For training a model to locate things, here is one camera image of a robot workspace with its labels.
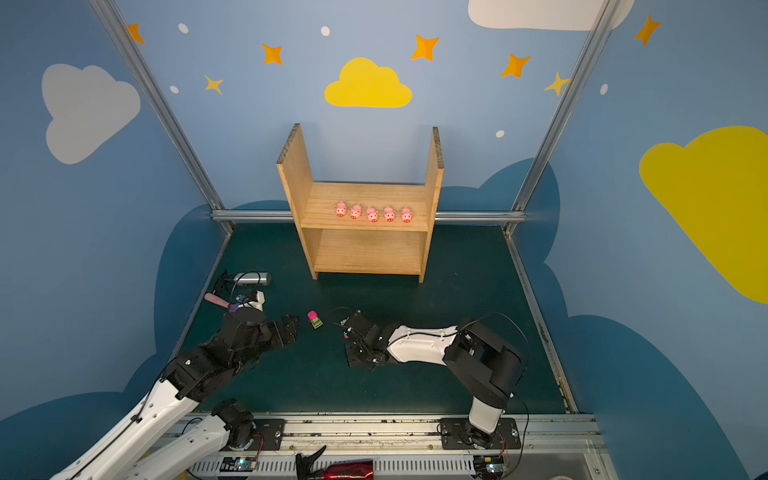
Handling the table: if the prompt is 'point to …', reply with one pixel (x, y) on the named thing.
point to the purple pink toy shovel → (231, 307)
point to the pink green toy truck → (315, 321)
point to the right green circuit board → (489, 467)
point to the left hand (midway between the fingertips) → (291, 323)
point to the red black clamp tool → (357, 469)
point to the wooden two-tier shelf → (363, 228)
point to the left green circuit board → (238, 464)
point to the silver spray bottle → (253, 279)
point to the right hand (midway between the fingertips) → (353, 352)
